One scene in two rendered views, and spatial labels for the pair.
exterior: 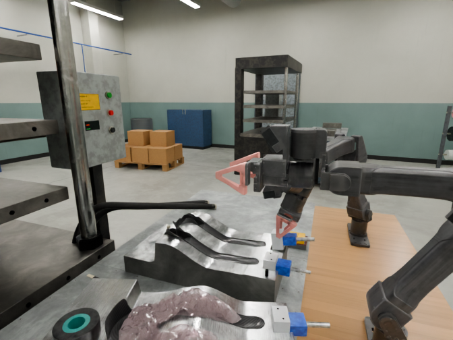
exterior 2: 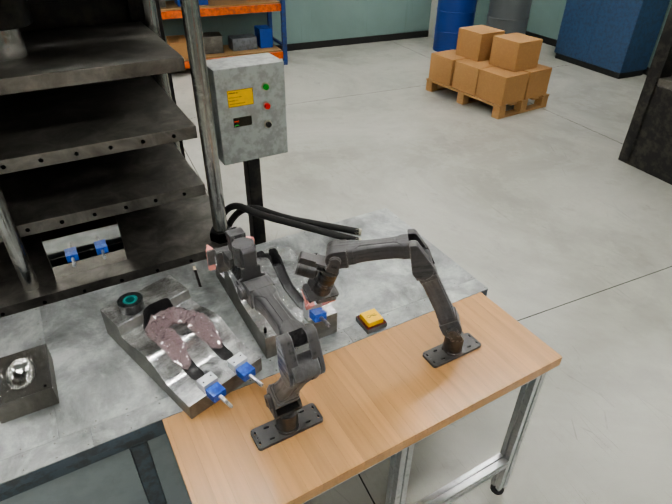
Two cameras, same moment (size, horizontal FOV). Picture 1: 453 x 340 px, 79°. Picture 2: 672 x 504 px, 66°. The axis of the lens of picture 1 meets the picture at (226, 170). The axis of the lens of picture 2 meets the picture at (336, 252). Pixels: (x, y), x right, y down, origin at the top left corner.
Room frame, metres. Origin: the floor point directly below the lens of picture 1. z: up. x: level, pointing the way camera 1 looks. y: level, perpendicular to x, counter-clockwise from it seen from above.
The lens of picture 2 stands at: (-0.11, -1.06, 2.04)
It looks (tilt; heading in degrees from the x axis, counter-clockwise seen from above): 35 degrees down; 40
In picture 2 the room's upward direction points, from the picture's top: 1 degrees clockwise
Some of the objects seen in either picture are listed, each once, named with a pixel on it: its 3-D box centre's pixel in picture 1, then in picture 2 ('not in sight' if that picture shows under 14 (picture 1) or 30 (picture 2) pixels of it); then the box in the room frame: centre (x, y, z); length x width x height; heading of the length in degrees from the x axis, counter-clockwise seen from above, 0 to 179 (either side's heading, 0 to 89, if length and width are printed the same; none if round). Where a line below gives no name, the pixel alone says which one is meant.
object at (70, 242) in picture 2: not in sight; (78, 221); (0.61, 1.00, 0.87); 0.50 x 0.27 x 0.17; 70
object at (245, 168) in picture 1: (237, 175); (216, 253); (0.58, -0.02, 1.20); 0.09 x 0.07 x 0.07; 71
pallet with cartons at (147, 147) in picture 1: (149, 148); (489, 66); (5.77, 1.63, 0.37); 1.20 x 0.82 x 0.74; 73
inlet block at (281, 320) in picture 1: (300, 324); (247, 373); (0.53, -0.17, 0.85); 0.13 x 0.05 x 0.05; 87
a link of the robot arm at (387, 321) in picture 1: (388, 316); (283, 400); (0.50, -0.35, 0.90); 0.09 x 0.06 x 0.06; 161
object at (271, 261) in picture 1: (286, 268); not in sight; (0.70, -0.17, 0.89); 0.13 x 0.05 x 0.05; 70
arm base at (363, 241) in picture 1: (358, 227); (453, 342); (1.07, -0.56, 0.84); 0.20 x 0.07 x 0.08; 161
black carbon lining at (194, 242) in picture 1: (211, 237); (269, 280); (0.83, 0.05, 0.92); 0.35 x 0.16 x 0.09; 70
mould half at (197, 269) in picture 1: (208, 247); (271, 287); (0.85, 0.06, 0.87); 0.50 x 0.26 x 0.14; 70
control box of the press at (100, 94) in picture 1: (100, 226); (256, 216); (1.29, 0.65, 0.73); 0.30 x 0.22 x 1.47; 160
